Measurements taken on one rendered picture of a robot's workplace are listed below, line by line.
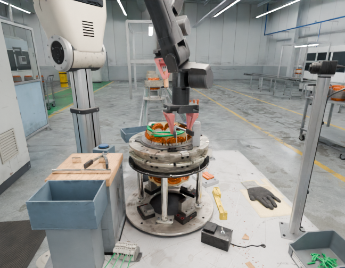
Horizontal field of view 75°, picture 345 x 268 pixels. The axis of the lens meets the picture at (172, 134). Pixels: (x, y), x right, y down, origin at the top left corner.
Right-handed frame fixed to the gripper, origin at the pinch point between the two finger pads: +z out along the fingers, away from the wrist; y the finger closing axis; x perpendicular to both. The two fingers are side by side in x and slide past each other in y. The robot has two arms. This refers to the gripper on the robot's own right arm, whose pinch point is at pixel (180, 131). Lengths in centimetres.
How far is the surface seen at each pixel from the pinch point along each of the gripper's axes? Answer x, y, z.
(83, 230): -13.3, -31.9, 21.6
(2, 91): 236, -127, 3
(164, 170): 0.9, -5.2, 14.2
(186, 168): -0.1, 2.4, 13.9
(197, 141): 3.0, 8.0, 5.2
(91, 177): -3.3, -29.3, 11.2
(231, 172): 34, 45, 37
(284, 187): 113, 173, 110
